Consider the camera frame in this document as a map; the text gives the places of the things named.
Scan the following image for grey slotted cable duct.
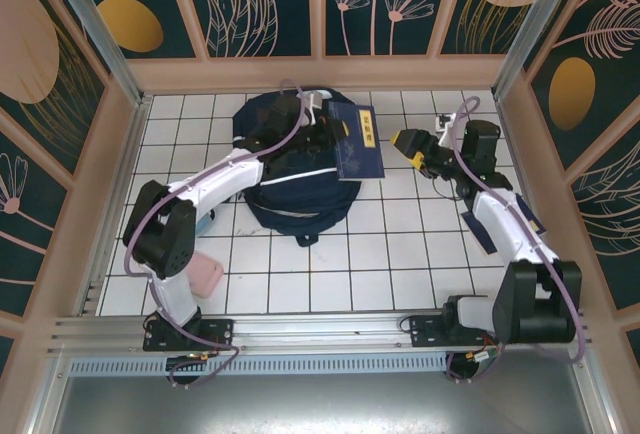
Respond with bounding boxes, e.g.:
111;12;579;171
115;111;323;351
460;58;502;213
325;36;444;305
67;356;451;378

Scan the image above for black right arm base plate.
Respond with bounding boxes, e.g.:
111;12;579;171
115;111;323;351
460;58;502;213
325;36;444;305
408;314;451;350

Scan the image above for orange oval leaf wall panel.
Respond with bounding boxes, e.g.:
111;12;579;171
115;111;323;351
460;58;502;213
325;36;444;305
524;0;640;170

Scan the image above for grey metal sheet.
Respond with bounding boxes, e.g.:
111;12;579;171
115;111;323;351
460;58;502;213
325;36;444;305
49;376;591;434

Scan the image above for large pink circle wall panel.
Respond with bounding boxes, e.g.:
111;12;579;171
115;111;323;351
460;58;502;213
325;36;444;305
0;0;109;178

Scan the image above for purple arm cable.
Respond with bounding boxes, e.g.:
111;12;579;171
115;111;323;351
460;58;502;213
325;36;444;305
446;96;590;385
122;78;321;391

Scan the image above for small pink flower wall panel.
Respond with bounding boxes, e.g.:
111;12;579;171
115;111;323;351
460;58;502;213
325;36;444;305
0;128;69;258

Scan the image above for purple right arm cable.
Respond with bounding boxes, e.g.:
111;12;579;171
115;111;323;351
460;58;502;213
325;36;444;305
446;96;590;385

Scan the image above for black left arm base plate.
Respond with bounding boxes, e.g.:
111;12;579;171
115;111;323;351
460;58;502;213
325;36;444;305
143;317;236;353

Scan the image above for aluminium corner post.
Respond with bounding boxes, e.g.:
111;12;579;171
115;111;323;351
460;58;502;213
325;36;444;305
39;0;152;108
492;0;586;100

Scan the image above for pink leaf outline wall panel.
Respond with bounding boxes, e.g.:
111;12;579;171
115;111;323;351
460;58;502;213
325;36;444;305
569;151;640;260

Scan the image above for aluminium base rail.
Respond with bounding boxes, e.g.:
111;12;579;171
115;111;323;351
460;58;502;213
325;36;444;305
47;307;594;355

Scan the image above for orange circle leaf wall panel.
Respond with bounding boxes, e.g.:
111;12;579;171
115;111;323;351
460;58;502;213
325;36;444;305
179;0;314;59

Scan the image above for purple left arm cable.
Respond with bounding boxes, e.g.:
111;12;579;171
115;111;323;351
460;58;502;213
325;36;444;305
122;78;321;391

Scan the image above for pink pencil case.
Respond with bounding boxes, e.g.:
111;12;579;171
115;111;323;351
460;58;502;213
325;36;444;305
187;251;225;300

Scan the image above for aluminium side rail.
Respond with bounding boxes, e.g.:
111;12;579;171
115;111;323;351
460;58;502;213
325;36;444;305
77;96;152;316

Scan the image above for navy blue backpack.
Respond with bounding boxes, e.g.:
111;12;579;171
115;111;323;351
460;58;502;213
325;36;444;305
230;87;362;248

